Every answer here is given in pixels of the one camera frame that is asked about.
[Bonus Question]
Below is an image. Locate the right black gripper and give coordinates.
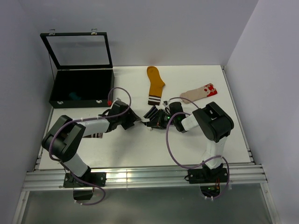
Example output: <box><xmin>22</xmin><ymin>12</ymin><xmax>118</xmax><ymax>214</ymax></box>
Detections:
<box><xmin>147</xmin><ymin>109</ymin><xmax>177</xmax><ymax>129</ymax></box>

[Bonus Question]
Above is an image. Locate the black white striped ankle sock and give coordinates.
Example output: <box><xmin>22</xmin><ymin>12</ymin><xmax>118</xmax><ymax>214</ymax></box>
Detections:
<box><xmin>141</xmin><ymin>105</ymin><xmax>163</xmax><ymax>129</ymax></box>

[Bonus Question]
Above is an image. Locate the beige red reindeer sock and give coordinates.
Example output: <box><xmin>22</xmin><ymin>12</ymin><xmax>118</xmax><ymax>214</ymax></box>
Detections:
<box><xmin>180</xmin><ymin>83</ymin><xmax>218</xmax><ymax>104</ymax></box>

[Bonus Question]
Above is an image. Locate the teal sock with red heel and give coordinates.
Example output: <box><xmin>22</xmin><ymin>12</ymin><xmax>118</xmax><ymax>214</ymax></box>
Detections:
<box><xmin>69</xmin><ymin>92</ymin><xmax>83</xmax><ymax>101</ymax></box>

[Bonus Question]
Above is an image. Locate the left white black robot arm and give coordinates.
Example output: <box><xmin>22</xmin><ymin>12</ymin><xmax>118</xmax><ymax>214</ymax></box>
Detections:
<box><xmin>42</xmin><ymin>100</ymin><xmax>140</xmax><ymax>188</ymax></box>

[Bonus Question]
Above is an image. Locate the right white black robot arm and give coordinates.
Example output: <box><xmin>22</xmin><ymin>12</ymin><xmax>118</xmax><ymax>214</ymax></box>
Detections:
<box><xmin>146</xmin><ymin>102</ymin><xmax>234</xmax><ymax>188</ymax></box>

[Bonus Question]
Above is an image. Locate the brown pink striped sock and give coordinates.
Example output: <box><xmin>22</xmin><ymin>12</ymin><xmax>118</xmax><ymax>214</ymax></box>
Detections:
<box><xmin>84</xmin><ymin>133</ymin><xmax>103</xmax><ymax>139</ymax></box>

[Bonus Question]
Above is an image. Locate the mustard yellow striped sock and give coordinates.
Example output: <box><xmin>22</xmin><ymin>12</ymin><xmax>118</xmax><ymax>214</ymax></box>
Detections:
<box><xmin>147</xmin><ymin>66</ymin><xmax>165</xmax><ymax>105</ymax></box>

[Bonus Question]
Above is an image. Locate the black glass-lid display box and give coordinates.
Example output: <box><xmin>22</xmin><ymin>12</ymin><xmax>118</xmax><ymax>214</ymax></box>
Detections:
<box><xmin>40</xmin><ymin>29</ymin><xmax>114</xmax><ymax>109</ymax></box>

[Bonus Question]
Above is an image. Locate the aluminium mounting rail frame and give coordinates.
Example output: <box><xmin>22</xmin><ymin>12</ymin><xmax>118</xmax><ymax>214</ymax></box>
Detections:
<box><xmin>13</xmin><ymin>65</ymin><xmax>280</xmax><ymax>224</ymax></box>

